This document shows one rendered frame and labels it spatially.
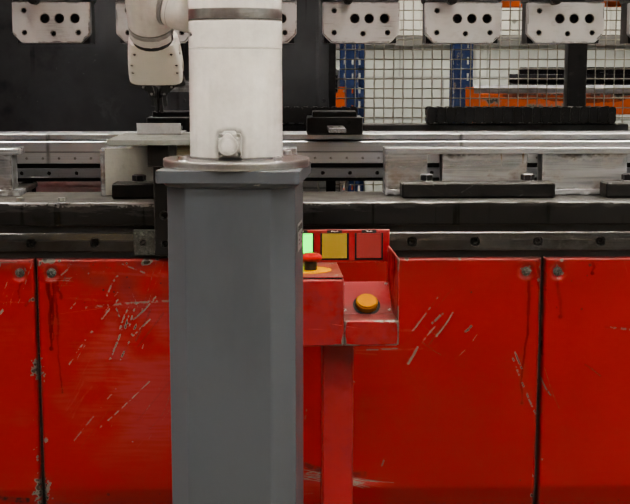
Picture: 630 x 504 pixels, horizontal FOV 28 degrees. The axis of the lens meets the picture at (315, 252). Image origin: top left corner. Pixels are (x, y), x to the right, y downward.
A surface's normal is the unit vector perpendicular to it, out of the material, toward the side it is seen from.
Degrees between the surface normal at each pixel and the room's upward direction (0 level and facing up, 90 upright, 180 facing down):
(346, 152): 90
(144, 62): 130
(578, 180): 90
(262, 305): 90
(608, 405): 90
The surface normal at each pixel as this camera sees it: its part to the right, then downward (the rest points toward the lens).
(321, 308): 0.05, 0.14
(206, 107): -0.62, 0.11
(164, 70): 0.07, 0.77
